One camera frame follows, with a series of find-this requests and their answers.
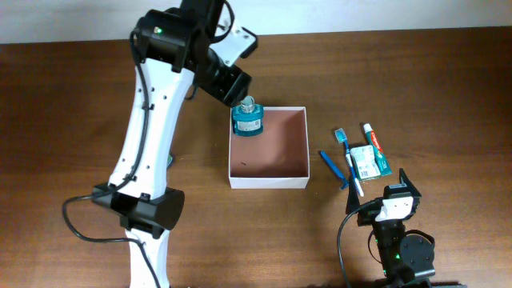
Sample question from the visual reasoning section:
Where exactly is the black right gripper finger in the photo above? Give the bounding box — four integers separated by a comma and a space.
399, 168, 421, 197
346, 180, 360, 214

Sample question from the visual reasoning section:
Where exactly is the green Colgate toothpaste tube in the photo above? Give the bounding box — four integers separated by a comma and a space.
363, 123, 392, 176

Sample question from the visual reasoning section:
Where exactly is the blue Listerine mouthwash bottle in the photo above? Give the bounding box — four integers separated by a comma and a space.
231, 96, 264, 137

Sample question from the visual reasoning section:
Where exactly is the green and white soap packet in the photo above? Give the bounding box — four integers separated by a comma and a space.
350, 145, 381, 181

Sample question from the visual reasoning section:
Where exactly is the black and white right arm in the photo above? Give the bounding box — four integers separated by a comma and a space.
339, 168, 435, 287

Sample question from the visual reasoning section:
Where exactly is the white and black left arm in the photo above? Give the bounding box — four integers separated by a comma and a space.
92, 1, 258, 287

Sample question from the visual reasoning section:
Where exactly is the blue disposable razor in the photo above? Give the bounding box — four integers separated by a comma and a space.
319, 150, 349, 190

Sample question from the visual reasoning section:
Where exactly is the blue and white toothbrush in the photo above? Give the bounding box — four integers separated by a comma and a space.
334, 128, 364, 197

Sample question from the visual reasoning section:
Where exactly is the white cardboard box, pink inside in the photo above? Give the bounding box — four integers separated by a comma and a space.
228, 106, 310, 190

